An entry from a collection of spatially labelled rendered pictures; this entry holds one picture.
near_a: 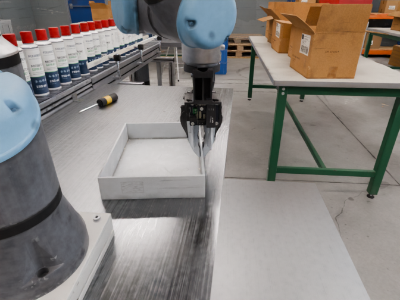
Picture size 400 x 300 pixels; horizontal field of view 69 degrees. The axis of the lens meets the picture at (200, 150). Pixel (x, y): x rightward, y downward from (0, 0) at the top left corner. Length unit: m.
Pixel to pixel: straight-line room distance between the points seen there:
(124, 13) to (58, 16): 8.62
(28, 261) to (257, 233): 0.33
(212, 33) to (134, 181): 0.31
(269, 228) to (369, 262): 1.29
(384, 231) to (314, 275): 1.56
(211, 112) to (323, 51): 1.27
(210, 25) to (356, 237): 1.66
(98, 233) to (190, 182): 0.19
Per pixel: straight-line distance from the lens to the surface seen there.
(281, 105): 1.77
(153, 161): 0.69
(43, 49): 1.16
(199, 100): 0.55
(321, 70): 1.79
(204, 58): 0.55
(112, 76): 1.53
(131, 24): 0.48
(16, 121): 0.32
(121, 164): 0.70
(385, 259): 1.84
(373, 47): 8.03
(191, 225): 0.51
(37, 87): 1.12
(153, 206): 0.56
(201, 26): 0.36
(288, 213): 0.56
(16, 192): 0.34
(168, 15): 0.38
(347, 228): 1.94
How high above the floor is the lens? 1.17
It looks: 27 degrees down
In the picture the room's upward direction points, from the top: straight up
